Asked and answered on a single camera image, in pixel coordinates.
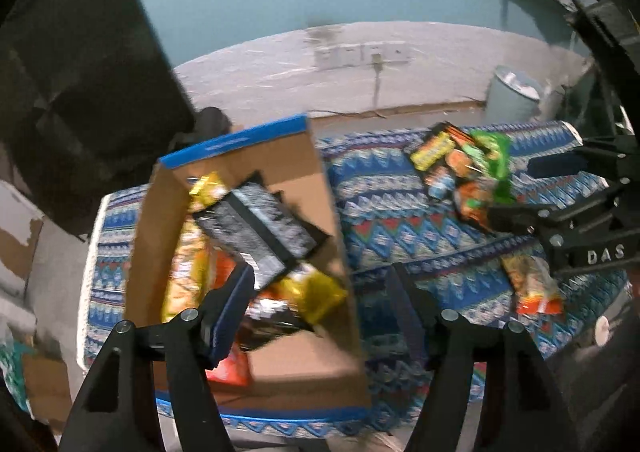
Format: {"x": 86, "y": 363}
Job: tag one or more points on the green snack packet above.
{"x": 495, "y": 157}

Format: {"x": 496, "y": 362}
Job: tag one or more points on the gold snack packet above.
{"x": 312, "y": 292}

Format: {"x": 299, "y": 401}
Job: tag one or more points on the long yellow snack packet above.
{"x": 185, "y": 262}

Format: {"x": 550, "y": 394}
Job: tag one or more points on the blue cardboard box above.
{"x": 305, "y": 367}

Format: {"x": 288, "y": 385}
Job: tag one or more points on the clear nut snack packet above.
{"x": 532, "y": 282}

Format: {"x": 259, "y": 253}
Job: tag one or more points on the grey trash bin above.
{"x": 510, "y": 102}

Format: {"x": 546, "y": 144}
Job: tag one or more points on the white wall socket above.
{"x": 370, "y": 49}
{"x": 327, "y": 57}
{"x": 397, "y": 51}
{"x": 351, "y": 55}

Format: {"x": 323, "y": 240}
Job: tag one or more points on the black chair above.
{"x": 615, "y": 47}

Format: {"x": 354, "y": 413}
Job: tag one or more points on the burger print snack packet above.
{"x": 445, "y": 177}

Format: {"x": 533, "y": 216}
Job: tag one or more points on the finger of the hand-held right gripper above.
{"x": 520, "y": 219}
{"x": 565, "y": 164}

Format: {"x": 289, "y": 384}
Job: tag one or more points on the silver foil snack packet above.
{"x": 260, "y": 227}

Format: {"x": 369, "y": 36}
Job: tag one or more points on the orange patterned snack packet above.
{"x": 472, "y": 202}

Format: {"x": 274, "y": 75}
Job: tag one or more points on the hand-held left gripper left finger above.
{"x": 232, "y": 312}

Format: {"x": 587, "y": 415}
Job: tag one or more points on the white plastic container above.
{"x": 550, "y": 102}

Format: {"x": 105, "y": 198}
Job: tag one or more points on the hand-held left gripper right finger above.
{"x": 407, "y": 302}

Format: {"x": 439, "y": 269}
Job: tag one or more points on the black and yellow snack packet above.
{"x": 430, "y": 152}

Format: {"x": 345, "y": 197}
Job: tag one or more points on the black cylinder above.
{"x": 212, "y": 121}

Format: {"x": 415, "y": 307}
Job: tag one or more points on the white round cap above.
{"x": 602, "y": 330}

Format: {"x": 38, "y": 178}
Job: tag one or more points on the large black board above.
{"x": 85, "y": 82}

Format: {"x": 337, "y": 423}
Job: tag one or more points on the red snack packet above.
{"x": 232, "y": 372}

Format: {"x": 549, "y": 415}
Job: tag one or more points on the blue patterned tablecloth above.
{"x": 400, "y": 222}

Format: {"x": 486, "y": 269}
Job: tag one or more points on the brown cardboard piece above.
{"x": 47, "y": 389}

